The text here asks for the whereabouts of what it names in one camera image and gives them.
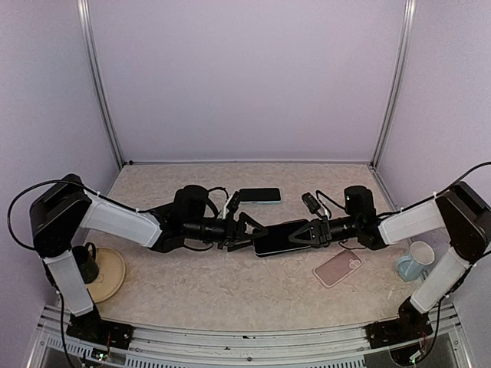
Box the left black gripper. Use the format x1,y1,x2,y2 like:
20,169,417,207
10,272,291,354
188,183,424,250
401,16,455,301
183,212,268,251

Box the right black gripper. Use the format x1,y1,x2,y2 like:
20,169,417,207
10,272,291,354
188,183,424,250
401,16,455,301
289,214,361,248

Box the black phone case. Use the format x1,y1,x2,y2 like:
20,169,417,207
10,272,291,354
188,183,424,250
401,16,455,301
253,219,311,258

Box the black phone silver edge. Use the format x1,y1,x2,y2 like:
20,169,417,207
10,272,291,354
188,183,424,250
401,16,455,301
255,219,310,257

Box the light blue phone case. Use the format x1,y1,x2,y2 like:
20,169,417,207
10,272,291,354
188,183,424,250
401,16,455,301
238,187,283,206

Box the pink phone case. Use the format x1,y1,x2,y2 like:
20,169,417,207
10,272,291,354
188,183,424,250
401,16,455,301
313,249,363,288

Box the black phone teal edge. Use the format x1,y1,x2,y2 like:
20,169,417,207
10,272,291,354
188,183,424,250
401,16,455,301
239,188,281,203

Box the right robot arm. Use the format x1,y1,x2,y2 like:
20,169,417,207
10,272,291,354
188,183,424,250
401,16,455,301
288,178,490,340

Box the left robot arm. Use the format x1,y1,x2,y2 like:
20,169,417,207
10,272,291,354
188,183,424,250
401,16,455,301
6,174,269,341

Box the light blue mug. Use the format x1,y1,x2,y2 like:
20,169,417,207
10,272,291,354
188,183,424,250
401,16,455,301
396,241,435,282

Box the beige round plate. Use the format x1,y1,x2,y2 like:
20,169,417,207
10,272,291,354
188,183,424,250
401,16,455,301
86,248,126,304

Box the dark green mug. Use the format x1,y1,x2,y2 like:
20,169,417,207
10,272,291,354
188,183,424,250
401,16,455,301
72,242,99,284

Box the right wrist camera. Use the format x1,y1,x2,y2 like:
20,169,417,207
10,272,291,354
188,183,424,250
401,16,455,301
302,192,331,220

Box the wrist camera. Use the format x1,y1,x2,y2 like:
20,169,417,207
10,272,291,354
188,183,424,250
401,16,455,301
302,192,331,220
221,191,241,219

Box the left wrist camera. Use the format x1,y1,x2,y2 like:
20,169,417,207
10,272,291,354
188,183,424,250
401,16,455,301
221,191,241,219

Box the front aluminium rail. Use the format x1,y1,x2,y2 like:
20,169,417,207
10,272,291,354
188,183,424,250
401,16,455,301
22,304,474,367

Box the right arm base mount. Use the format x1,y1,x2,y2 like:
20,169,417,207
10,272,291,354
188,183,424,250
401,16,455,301
364,319,433,349

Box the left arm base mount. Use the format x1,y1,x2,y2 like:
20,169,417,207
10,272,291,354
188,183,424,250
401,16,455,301
67,319,134,350

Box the right aluminium frame post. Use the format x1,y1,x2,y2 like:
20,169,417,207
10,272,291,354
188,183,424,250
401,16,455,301
371,0,417,171

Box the aluminium frame post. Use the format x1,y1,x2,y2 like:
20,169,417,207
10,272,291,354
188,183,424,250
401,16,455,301
77,0,125,170
371,0,417,171

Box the left aluminium frame post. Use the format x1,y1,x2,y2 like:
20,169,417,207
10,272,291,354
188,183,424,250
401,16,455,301
77,0,125,170

